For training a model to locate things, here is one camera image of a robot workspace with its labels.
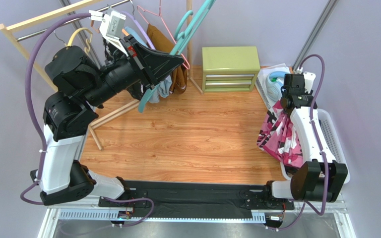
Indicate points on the white plastic basket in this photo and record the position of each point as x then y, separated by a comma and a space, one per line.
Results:
334, 138

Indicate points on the brown trousers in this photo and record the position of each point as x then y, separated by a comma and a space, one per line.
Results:
179, 74

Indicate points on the light blue headphones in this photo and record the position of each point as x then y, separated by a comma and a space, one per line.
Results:
274, 82

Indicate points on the wooden clothes rack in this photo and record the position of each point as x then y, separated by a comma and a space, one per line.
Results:
70, 9

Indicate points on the purple clothes hanger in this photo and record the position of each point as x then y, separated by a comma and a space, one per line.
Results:
141, 28

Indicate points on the teal clothes hanger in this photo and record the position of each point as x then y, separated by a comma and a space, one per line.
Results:
181, 38

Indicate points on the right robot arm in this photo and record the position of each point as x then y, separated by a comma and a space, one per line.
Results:
321, 177

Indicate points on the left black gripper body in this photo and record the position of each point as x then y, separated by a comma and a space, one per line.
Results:
120, 76

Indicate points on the pink camouflage trousers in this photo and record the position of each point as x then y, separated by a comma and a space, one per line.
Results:
278, 138

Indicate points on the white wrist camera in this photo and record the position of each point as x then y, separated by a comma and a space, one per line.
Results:
309, 78
112, 24

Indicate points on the black white speckled trousers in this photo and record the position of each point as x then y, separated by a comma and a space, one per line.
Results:
117, 73

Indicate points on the pink wire hanger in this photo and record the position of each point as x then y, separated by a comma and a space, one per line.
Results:
155, 18

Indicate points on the light blue trousers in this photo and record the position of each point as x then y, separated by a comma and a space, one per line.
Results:
162, 89

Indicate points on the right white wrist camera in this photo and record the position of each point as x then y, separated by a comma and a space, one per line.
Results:
309, 78

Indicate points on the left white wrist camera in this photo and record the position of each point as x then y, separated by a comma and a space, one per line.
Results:
112, 24

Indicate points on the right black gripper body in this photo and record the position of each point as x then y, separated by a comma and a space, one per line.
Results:
287, 103

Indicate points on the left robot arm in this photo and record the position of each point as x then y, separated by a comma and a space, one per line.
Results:
69, 112

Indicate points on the green drawer cabinet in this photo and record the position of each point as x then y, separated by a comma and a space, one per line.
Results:
229, 69

